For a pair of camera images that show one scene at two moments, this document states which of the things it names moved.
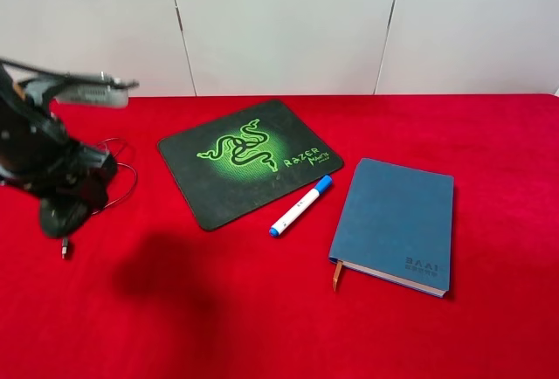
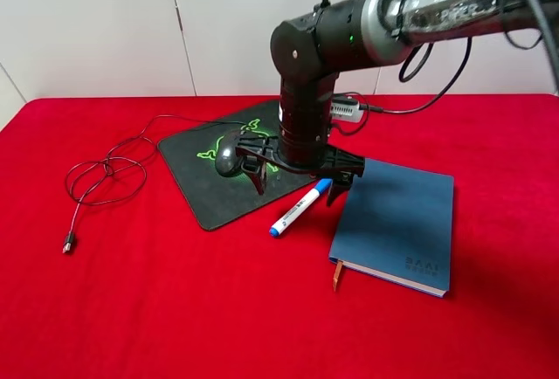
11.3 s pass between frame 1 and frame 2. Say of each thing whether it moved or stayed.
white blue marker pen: stayed
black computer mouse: moved
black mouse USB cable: moved
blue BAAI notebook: stayed
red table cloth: stayed
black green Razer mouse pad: stayed
